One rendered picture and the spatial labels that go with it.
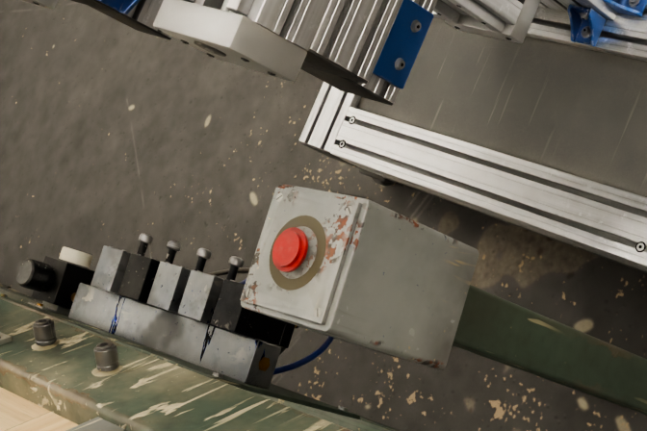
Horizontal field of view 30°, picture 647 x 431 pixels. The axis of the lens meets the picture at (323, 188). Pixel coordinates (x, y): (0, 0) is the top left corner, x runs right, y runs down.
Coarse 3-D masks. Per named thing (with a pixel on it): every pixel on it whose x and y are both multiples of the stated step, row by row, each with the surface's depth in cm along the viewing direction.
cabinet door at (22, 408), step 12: (0, 396) 135; (12, 396) 135; (0, 408) 132; (12, 408) 132; (24, 408) 132; (36, 408) 131; (0, 420) 129; (12, 420) 129; (24, 420) 128; (36, 420) 128; (48, 420) 128; (60, 420) 127
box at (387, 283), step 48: (288, 192) 109; (336, 240) 103; (384, 240) 105; (432, 240) 109; (336, 288) 102; (384, 288) 105; (432, 288) 110; (336, 336) 103; (384, 336) 106; (432, 336) 111
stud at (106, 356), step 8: (104, 344) 131; (112, 344) 131; (96, 352) 130; (104, 352) 130; (112, 352) 130; (96, 360) 130; (104, 360) 130; (112, 360) 130; (104, 368) 130; (112, 368) 130
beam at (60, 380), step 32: (0, 320) 151; (32, 320) 149; (0, 352) 140; (32, 352) 139; (64, 352) 138; (128, 352) 136; (0, 384) 138; (32, 384) 132; (64, 384) 129; (96, 384) 128; (128, 384) 127; (160, 384) 126; (192, 384) 126; (224, 384) 125; (64, 416) 128; (96, 416) 123; (128, 416) 120; (160, 416) 119; (192, 416) 118; (224, 416) 117; (256, 416) 117; (288, 416) 116
